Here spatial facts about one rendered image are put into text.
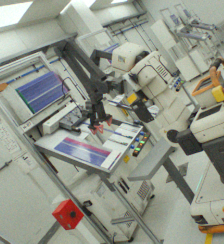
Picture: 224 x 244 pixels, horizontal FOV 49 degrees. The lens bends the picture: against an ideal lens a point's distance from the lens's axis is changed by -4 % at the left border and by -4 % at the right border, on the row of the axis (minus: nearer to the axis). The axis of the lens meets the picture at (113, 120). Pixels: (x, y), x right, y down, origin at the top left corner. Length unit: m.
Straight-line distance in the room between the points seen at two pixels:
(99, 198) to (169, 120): 0.93
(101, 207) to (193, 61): 4.97
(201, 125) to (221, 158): 0.22
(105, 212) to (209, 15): 8.12
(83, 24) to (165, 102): 4.07
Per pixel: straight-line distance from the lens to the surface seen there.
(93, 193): 2.13
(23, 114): 2.25
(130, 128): 2.33
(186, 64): 6.59
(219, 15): 9.38
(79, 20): 5.52
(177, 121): 1.61
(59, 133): 2.27
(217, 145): 1.41
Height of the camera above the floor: 1.26
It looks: 8 degrees down
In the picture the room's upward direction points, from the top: 36 degrees counter-clockwise
